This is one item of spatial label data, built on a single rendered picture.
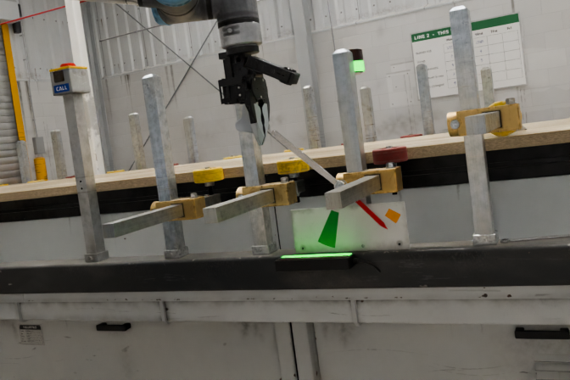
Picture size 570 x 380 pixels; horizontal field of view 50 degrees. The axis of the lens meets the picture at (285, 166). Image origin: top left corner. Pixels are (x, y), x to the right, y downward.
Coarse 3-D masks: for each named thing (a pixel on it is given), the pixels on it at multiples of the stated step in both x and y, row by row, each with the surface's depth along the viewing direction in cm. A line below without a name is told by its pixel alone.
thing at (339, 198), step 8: (400, 168) 144; (368, 176) 126; (376, 176) 125; (352, 184) 114; (360, 184) 116; (368, 184) 120; (376, 184) 125; (328, 192) 106; (336, 192) 105; (344, 192) 107; (352, 192) 111; (360, 192) 115; (368, 192) 119; (328, 200) 106; (336, 200) 105; (344, 200) 106; (352, 200) 110; (328, 208) 106; (336, 208) 105
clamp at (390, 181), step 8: (384, 168) 130; (392, 168) 127; (336, 176) 133; (344, 176) 131; (352, 176) 130; (360, 176) 129; (384, 176) 127; (392, 176) 126; (400, 176) 130; (384, 184) 127; (392, 184) 126; (400, 184) 129; (376, 192) 128; (384, 192) 127; (392, 192) 127
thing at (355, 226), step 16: (320, 208) 134; (352, 208) 131; (384, 208) 128; (400, 208) 126; (304, 224) 136; (320, 224) 134; (352, 224) 131; (368, 224) 130; (400, 224) 127; (304, 240) 136; (336, 240) 133; (352, 240) 131; (368, 240) 130; (384, 240) 128; (400, 240) 127
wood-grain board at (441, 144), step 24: (552, 120) 192; (384, 144) 182; (408, 144) 160; (432, 144) 144; (456, 144) 140; (504, 144) 136; (528, 144) 134; (192, 168) 198; (240, 168) 164; (264, 168) 161; (312, 168) 155; (0, 192) 217; (24, 192) 197; (48, 192) 193; (72, 192) 189
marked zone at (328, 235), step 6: (330, 216) 133; (336, 216) 132; (330, 222) 133; (336, 222) 132; (324, 228) 134; (330, 228) 133; (336, 228) 133; (324, 234) 134; (330, 234) 133; (336, 234) 133; (318, 240) 135; (324, 240) 134; (330, 240) 133; (330, 246) 134
